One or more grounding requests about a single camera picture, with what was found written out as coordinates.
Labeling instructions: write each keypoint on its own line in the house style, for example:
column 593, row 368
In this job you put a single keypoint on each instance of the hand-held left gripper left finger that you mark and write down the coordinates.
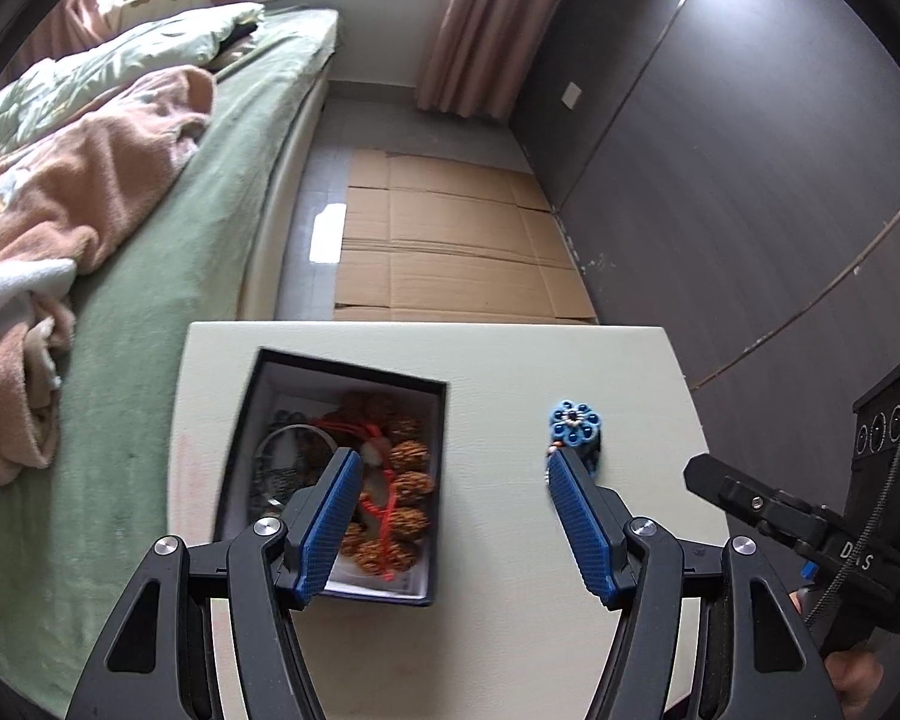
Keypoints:
column 330, row 525

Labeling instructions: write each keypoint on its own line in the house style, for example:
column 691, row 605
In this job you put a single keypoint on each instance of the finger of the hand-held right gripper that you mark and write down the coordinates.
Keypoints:
column 750, row 499
column 809, row 571

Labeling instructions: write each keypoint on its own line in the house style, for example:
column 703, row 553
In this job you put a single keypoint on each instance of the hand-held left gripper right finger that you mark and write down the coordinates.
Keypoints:
column 581, row 532

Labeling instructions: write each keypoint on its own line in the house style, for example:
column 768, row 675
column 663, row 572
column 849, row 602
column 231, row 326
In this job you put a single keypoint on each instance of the silver metal bangle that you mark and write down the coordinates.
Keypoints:
column 266, row 457

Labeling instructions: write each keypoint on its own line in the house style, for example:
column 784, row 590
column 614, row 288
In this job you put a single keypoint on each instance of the blue beaded flower ornament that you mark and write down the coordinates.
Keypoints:
column 576, row 420

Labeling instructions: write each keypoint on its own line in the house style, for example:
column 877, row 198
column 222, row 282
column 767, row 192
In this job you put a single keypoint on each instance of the black cardboard box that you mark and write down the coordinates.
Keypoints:
column 247, row 427

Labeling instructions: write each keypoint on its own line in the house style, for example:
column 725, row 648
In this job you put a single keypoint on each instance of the person's right hand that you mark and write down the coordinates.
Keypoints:
column 851, row 682

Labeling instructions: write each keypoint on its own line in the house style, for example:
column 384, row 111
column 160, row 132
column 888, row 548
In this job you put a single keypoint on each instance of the bed with green sheet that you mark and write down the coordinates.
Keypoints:
column 150, row 300

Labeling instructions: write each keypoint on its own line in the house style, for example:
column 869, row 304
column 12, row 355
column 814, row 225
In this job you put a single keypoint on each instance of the flattened cardboard sheet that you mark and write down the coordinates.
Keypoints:
column 450, row 240

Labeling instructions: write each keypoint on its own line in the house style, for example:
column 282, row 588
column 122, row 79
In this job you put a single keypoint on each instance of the dark grey wardrobe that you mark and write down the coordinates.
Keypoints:
column 720, row 165

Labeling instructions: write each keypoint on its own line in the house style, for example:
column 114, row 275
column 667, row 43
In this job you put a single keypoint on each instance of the pink fleece blanket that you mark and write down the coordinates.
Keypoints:
column 60, row 187

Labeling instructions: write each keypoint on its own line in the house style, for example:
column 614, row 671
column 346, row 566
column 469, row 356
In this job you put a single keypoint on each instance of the light green printed quilt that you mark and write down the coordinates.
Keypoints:
column 105, row 64

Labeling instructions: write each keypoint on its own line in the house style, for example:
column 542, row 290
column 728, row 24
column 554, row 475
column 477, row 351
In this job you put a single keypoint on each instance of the pink curtain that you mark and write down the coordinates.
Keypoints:
column 487, row 15
column 67, row 15

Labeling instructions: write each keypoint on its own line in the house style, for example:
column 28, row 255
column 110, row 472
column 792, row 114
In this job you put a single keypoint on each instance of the white wall socket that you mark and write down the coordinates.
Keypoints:
column 571, row 96

